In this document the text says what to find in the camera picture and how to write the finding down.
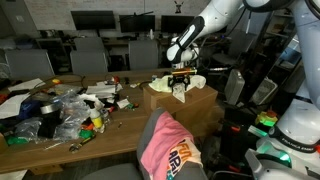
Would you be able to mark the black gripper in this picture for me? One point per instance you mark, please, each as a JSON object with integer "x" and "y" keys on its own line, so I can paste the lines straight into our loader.
{"x": 180, "y": 77}

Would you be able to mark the cream white cloth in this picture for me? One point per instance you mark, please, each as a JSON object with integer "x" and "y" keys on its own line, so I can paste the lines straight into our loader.
{"x": 195, "y": 81}

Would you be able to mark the pink cloth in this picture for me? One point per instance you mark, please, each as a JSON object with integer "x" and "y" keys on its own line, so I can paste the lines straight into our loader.
{"x": 160, "y": 140}

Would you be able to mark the peach printed t-shirt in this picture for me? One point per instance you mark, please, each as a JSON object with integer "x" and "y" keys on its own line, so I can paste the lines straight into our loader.
{"x": 186, "y": 156}

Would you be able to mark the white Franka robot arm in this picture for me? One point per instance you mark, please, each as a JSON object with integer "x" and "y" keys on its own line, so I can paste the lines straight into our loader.
{"x": 186, "y": 33}

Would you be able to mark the large cardboard box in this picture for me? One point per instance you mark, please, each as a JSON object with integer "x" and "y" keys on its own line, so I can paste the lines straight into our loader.
{"x": 200, "y": 106}

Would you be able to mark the grey office chair holding clothes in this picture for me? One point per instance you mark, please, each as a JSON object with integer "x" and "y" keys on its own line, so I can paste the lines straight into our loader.
{"x": 110, "y": 172}

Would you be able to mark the green red small toy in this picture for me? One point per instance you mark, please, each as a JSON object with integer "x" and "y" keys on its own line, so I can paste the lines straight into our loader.
{"x": 132, "y": 106}

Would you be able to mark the white tower heater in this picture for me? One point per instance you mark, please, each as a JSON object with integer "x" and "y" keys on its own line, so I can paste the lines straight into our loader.
{"x": 234, "y": 86}

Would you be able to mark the small white card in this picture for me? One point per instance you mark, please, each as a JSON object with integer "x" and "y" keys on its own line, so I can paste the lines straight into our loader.
{"x": 122, "y": 103}

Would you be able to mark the orange ball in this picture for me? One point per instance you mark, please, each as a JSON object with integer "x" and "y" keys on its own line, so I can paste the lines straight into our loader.
{"x": 115, "y": 79}

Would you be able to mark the small red item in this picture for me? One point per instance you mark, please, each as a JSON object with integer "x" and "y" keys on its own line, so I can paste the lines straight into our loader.
{"x": 111, "y": 109}

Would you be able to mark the small metal screw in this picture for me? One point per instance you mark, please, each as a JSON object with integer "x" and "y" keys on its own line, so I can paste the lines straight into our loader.
{"x": 119, "y": 125}

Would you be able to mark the robot logo poster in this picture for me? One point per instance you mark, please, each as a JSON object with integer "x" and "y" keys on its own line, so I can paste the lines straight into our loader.
{"x": 178, "y": 6}

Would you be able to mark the stack of white papers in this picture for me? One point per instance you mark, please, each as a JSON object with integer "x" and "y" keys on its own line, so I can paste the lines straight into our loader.
{"x": 100, "y": 89}

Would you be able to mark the white mesh basket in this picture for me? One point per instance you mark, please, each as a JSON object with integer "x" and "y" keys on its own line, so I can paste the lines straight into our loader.
{"x": 263, "y": 90}

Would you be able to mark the crumpled white paper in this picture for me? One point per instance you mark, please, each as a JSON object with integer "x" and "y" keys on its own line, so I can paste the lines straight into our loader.
{"x": 91, "y": 100}

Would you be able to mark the white bottle yellow label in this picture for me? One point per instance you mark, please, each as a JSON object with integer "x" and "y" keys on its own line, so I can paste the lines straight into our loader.
{"x": 96, "y": 121}

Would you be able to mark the green orange toy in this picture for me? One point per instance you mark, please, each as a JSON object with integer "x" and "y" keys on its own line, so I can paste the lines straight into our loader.
{"x": 266, "y": 118}

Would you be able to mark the small orange item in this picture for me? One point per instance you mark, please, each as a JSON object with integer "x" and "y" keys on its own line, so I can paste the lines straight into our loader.
{"x": 88, "y": 126}

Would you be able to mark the small green item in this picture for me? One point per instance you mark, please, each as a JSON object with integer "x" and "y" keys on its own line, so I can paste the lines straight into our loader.
{"x": 86, "y": 134}

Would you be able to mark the wide black computer monitor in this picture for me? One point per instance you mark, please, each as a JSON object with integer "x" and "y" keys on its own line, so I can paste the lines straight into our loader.
{"x": 93, "y": 20}

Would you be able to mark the pile of cluttered items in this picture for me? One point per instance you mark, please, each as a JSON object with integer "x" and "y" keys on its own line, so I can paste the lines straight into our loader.
{"x": 71, "y": 113}

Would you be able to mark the yellow black adjustable wrench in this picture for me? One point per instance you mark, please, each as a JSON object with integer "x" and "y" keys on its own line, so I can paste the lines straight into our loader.
{"x": 81, "y": 143}

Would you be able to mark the whiteboard with writing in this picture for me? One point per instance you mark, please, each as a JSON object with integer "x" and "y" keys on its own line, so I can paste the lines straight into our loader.
{"x": 83, "y": 5}

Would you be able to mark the silver tape roll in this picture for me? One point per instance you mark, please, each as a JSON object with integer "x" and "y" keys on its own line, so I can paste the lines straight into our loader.
{"x": 50, "y": 109}

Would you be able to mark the black item in bag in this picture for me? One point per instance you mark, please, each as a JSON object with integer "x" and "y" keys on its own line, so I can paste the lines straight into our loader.
{"x": 48, "y": 125}

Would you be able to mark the blue bag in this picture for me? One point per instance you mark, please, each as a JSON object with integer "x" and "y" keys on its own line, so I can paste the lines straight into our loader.
{"x": 29, "y": 109}

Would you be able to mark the white paper sheet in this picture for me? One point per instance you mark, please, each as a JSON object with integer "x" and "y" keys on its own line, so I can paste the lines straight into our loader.
{"x": 11, "y": 106}
{"x": 26, "y": 85}

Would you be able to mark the green plastic item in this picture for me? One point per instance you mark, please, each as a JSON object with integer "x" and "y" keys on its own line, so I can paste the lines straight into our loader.
{"x": 16, "y": 140}

